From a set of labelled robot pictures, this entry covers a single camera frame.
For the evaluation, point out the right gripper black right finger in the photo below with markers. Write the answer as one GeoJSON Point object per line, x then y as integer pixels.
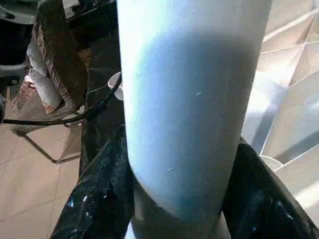
{"type": "Point", "coordinates": [261, 199]}

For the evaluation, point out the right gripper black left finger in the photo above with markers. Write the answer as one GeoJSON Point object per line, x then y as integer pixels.
{"type": "Point", "coordinates": [104, 194]}

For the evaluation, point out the white plastic table top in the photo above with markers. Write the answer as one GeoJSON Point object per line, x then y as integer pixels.
{"type": "Point", "coordinates": [286, 87]}

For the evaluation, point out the white plastic table leg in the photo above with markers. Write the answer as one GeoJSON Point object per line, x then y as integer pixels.
{"type": "Point", "coordinates": [189, 99]}

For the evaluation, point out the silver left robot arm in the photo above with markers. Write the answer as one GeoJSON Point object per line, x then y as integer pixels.
{"type": "Point", "coordinates": [12, 37]}

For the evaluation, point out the white speckled roll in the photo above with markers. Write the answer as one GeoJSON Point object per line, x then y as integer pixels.
{"type": "Point", "coordinates": [46, 82]}

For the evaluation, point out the black shiny mat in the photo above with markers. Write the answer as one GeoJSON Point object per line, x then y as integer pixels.
{"type": "Point", "coordinates": [99, 62]}

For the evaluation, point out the black work table frame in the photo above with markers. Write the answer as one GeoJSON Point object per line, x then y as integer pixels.
{"type": "Point", "coordinates": [49, 152]}

